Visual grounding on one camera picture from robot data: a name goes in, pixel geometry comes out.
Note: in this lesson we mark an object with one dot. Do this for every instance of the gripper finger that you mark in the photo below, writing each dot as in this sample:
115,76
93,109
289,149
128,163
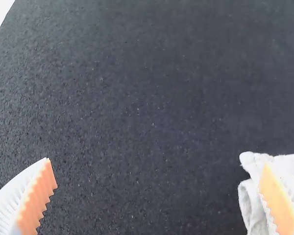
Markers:
281,210
12,210

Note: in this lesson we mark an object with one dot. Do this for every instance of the black mat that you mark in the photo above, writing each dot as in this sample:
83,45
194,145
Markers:
137,98

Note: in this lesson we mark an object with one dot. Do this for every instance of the pale towel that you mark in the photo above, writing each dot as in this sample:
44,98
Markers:
247,195

